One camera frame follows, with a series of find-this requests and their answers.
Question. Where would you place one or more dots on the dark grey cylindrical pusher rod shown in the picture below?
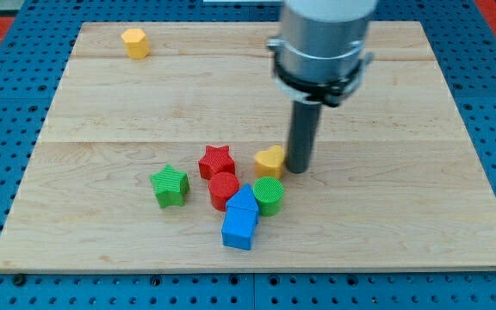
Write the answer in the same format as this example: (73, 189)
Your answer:
(302, 131)

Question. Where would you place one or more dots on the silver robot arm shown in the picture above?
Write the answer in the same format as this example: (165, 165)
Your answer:
(317, 62)

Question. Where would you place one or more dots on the yellow hexagon block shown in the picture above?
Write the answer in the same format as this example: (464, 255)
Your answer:
(136, 43)

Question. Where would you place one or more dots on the yellow heart block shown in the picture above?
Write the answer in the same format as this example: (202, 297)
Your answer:
(269, 163)

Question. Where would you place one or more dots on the green cylinder block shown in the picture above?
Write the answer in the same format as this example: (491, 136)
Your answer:
(268, 192)

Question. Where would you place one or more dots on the red star block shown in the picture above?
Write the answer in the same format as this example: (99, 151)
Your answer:
(216, 159)

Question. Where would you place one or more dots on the blue triangle block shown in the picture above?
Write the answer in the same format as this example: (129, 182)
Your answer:
(244, 199)

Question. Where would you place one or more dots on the wooden board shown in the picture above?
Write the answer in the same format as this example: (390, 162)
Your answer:
(394, 184)

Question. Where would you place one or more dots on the red cylinder block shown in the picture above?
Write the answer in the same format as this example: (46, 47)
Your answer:
(222, 186)

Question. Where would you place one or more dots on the blue cube block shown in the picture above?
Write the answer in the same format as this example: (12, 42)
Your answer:
(238, 228)

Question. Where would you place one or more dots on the green star block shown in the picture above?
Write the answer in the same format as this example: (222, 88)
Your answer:
(170, 186)

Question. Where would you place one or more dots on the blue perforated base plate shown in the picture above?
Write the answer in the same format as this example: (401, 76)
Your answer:
(34, 48)

